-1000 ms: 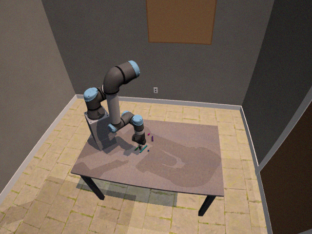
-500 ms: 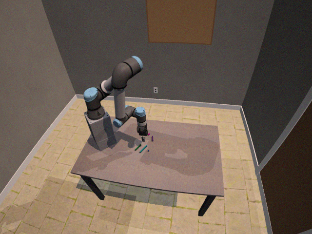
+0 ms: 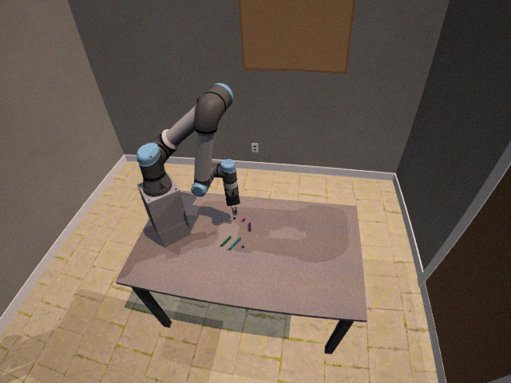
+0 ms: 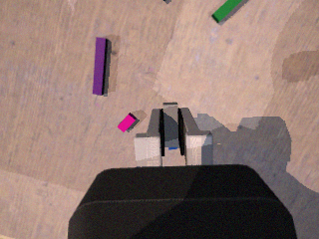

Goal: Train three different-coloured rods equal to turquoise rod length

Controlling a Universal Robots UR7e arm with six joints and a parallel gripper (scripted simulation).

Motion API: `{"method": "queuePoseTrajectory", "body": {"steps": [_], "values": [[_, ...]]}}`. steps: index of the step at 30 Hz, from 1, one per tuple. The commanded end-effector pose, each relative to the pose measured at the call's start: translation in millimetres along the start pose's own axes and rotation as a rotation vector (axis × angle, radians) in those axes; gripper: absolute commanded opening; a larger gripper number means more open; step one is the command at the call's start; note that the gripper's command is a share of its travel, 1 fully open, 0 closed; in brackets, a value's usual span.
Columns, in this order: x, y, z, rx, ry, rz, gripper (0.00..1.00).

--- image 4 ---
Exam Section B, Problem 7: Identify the purple rod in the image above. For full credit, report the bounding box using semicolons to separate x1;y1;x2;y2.
93;37;108;96

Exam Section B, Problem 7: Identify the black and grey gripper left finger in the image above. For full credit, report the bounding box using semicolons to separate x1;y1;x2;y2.
135;109;164;167

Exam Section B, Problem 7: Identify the grey rectangular bar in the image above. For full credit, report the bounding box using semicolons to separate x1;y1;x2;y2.
162;102;179;147

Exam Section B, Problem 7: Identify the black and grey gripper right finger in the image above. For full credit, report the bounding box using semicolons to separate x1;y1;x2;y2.
177;108;213;165

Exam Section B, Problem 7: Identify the magenta block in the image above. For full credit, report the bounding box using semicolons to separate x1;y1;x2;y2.
118;113;136;132

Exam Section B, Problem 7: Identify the green rod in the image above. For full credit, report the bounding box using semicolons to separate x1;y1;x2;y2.
211;0;242;23

